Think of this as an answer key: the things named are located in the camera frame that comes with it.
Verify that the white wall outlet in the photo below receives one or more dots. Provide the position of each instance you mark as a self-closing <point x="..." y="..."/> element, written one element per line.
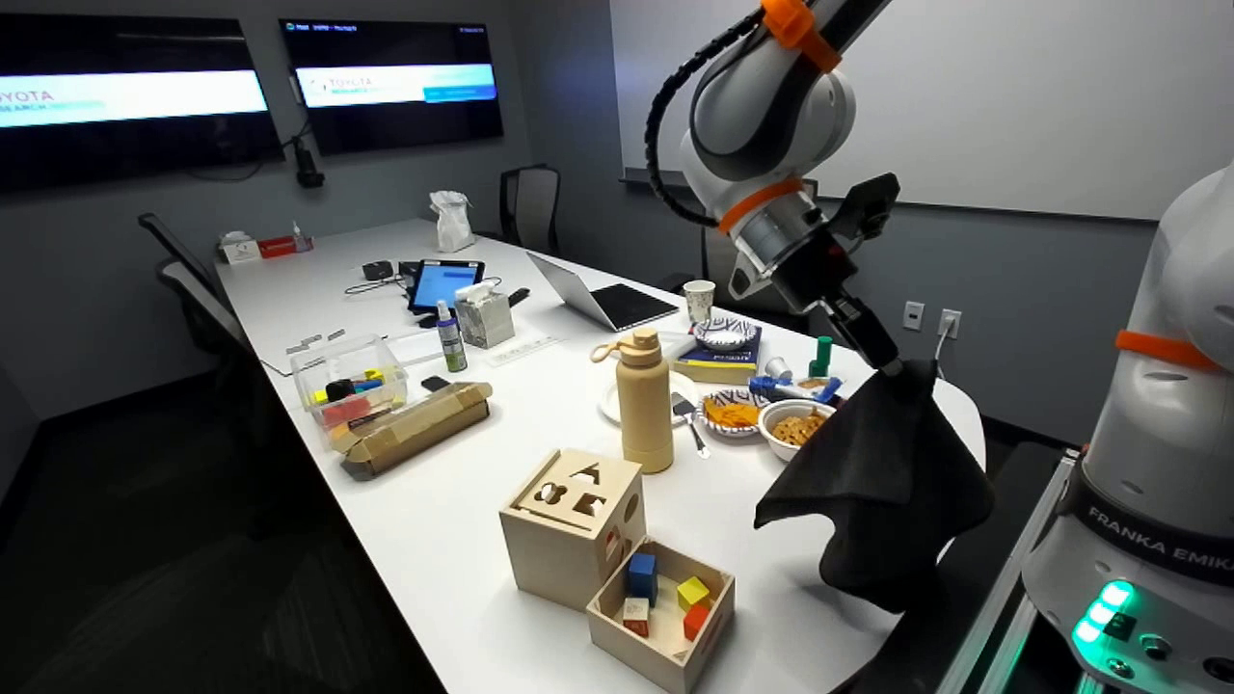
<point x="950" y="324"/>
<point x="915" y="315"/>

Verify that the natural wooden block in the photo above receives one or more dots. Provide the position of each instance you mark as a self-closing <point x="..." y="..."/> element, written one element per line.
<point x="634" y="615"/>

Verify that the dark grey microfibre cloth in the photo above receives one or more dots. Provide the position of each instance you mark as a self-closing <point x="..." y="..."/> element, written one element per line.
<point x="890" y="476"/>

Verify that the black open laptop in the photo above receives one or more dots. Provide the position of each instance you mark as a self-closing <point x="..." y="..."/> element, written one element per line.
<point x="630" y="306"/>

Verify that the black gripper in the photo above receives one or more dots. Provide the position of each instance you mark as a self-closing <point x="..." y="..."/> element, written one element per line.
<point x="823" y="277"/>

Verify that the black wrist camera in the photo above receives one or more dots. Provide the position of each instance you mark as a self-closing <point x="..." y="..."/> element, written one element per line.
<point x="865" y="207"/>

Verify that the blue wooden block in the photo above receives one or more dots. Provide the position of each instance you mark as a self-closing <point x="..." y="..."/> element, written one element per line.
<point x="640" y="575"/>

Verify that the silver metal spoon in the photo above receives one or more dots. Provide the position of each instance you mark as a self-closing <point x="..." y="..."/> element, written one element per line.
<point x="686" y="423"/>

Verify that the small white box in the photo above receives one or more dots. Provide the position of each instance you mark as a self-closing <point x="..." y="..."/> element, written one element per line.
<point x="240" y="248"/>

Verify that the green cylindrical bottle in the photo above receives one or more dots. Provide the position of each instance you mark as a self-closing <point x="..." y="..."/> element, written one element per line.
<point x="823" y="355"/>

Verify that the white plastic bag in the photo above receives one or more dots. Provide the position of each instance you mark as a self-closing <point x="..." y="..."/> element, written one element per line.
<point x="447" y="220"/>

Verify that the white tissue carton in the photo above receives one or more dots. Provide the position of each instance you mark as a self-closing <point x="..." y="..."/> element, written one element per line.
<point x="485" y="315"/>

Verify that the blue box with yellow stripe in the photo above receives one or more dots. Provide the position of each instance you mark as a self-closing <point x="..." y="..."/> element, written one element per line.
<point x="713" y="367"/>

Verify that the brown pretzel crisps pile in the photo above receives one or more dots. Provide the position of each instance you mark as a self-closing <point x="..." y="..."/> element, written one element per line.
<point x="794" y="426"/>

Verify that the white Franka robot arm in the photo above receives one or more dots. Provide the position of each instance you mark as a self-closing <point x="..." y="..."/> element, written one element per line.
<point x="773" y="117"/>

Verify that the tablet with blue screen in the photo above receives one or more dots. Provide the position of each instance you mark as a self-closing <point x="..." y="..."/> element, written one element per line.
<point x="445" y="282"/>

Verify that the clear plastic bin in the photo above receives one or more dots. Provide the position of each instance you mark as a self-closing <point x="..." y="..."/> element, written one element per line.
<point x="347" y="387"/>

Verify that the wall mounted monitor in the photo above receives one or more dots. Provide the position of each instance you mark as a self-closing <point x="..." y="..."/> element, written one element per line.
<point x="127" y="100"/>
<point x="392" y="84"/>

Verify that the blue white pretzel bag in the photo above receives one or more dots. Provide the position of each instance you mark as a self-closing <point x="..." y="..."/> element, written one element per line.
<point x="793" y="387"/>

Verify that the small blue label bottle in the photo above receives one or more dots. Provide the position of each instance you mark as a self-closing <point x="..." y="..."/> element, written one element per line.
<point x="452" y="346"/>

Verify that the white paper coffee cup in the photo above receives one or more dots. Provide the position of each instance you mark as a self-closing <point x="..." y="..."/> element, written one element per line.
<point x="701" y="306"/>

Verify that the black office chair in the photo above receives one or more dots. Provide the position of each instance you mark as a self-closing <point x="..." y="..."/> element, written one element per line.
<point x="531" y="207"/>

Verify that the blue patterned paper bowl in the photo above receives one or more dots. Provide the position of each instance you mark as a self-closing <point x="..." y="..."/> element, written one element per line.
<point x="725" y="337"/>
<point x="735" y="431"/>

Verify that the white wall whiteboard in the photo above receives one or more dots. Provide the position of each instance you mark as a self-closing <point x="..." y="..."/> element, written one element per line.
<point x="1026" y="89"/>

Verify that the black conference camera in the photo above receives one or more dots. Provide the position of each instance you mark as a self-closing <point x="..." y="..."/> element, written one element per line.
<point x="301" y="148"/>

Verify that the black small device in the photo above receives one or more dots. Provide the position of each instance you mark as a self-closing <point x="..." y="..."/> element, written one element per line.
<point x="378" y="271"/>

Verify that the open wooden block box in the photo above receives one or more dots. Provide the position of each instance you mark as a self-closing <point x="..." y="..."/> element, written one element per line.
<point x="649" y="658"/>

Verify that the wooden shape sorter cube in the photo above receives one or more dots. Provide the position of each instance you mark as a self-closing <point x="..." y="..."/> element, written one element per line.
<point x="563" y="555"/>

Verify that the yellow wooden block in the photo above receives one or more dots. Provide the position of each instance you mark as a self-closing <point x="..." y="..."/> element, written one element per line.
<point x="692" y="590"/>

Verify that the red wooden block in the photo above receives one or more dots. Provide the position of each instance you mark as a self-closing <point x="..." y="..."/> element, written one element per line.
<point x="695" y="621"/>

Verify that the small red box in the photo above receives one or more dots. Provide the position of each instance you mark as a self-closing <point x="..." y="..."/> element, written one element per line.
<point x="279" y="244"/>

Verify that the white round bowl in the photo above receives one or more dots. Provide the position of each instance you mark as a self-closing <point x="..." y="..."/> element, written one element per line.
<point x="773" y="445"/>

